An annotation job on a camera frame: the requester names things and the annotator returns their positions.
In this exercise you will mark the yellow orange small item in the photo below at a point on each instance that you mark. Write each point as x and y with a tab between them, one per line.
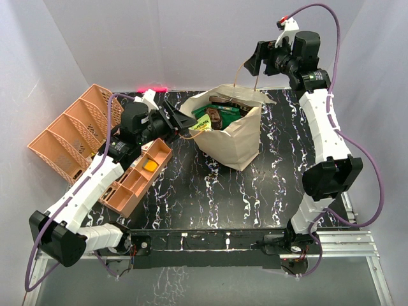
150	166

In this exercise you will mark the brown paper bag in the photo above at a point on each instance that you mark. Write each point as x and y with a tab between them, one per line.
238	144

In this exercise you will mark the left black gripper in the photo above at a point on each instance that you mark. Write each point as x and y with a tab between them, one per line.
177	121

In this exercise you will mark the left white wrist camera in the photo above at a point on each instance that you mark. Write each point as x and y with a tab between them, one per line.
148	99

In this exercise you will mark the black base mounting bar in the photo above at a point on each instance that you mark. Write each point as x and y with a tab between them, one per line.
156	248

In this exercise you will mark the brown kettle chips bag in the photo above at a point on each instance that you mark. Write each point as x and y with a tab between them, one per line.
244	109

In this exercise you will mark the pink compartment tray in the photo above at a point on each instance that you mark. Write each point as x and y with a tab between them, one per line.
127	192

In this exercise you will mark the light green candy bag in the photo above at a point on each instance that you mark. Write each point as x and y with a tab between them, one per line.
204	123

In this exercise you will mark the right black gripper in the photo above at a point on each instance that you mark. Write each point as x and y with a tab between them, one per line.
266	51

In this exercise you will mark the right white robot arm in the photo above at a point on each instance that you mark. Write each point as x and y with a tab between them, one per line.
301	83

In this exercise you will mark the aluminium frame rail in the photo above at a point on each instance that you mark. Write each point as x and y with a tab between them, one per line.
350	245

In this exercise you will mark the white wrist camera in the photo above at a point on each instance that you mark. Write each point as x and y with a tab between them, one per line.
289	28
148	99

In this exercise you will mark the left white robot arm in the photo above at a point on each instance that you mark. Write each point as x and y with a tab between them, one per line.
58	231

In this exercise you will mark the green snack bag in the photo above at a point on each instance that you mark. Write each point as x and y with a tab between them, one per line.
220	117

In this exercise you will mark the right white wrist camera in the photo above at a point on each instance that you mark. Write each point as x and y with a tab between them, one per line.
289	28

